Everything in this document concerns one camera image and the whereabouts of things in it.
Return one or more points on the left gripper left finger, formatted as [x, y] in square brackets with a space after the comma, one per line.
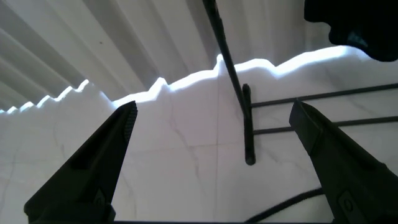
[87, 180]

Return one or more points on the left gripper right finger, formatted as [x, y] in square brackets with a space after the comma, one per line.
[357, 180]

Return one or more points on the black clothes rack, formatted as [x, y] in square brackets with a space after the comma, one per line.
[248, 130]

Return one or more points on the black t-shirt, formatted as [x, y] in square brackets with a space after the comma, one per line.
[367, 28]

